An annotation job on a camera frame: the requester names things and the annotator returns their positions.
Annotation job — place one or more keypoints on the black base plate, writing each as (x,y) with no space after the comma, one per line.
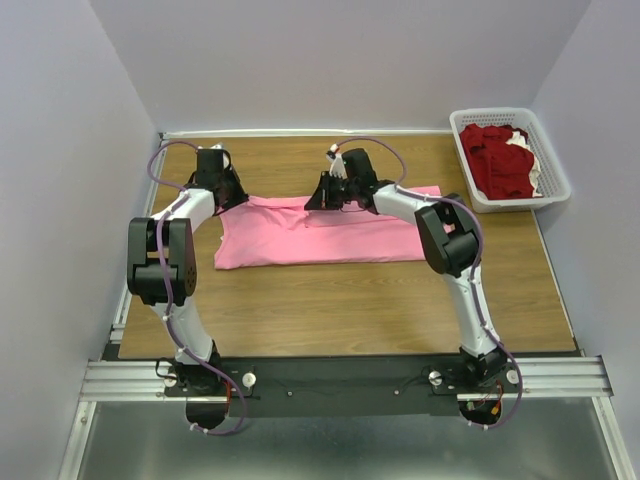
(342,386)

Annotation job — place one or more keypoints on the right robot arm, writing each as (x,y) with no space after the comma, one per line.
(452,242)

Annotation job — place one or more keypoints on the pink t shirt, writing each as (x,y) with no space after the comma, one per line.
(279,231)

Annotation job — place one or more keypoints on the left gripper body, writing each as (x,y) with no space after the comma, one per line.
(234,193)

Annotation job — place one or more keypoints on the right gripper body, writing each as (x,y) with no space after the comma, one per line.
(338,191)

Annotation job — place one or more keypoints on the red t shirt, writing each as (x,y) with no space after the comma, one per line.
(500,171)

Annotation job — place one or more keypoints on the aluminium frame rail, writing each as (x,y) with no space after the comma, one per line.
(138,381)

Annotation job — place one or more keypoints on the white cloth in basket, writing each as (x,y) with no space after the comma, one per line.
(520,139)

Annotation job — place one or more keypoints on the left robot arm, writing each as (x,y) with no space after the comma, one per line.
(161,259)

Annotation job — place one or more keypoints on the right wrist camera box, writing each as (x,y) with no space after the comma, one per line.
(337,167)

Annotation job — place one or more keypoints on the white plastic basket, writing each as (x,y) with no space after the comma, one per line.
(553,183)

